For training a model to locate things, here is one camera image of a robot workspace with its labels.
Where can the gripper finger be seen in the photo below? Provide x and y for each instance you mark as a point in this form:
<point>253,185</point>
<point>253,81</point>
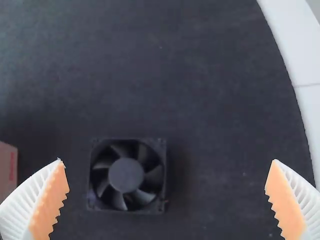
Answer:
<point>292,200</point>
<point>37,205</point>

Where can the black square fan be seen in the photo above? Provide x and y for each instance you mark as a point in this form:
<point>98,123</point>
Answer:
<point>126,175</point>

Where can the cardboard box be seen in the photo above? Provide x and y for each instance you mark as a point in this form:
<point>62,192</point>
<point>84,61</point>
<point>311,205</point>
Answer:
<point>7,165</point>

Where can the black mat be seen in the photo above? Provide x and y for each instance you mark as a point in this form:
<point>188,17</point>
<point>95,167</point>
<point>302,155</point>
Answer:
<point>150,75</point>

